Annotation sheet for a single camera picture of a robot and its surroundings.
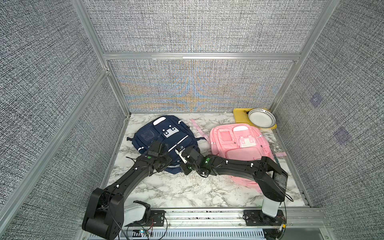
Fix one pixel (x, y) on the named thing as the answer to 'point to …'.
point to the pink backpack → (241, 141)
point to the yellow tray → (241, 116)
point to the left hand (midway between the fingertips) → (173, 158)
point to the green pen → (277, 161)
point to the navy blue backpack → (172, 132)
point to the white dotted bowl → (262, 118)
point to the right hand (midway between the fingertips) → (180, 160)
